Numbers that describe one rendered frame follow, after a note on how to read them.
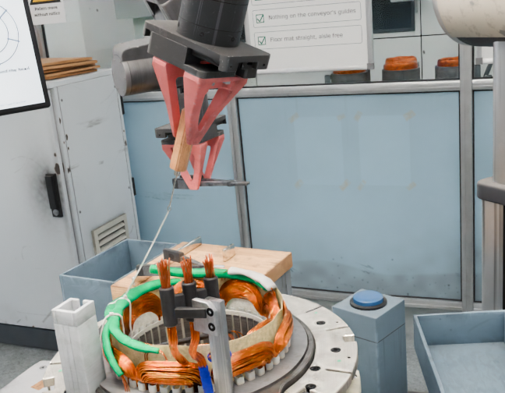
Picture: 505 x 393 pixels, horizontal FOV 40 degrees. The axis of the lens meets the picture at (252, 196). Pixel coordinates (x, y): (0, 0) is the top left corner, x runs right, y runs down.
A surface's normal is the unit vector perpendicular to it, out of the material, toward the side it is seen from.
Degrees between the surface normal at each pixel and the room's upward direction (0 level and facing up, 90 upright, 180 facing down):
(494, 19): 118
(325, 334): 0
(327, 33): 90
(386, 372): 90
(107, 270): 90
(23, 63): 83
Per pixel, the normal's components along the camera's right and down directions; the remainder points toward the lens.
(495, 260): -0.86, 0.21
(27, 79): 0.62, 0.04
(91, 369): 0.90, 0.04
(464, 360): -0.09, -0.96
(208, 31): -0.04, 0.40
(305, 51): -0.39, 0.29
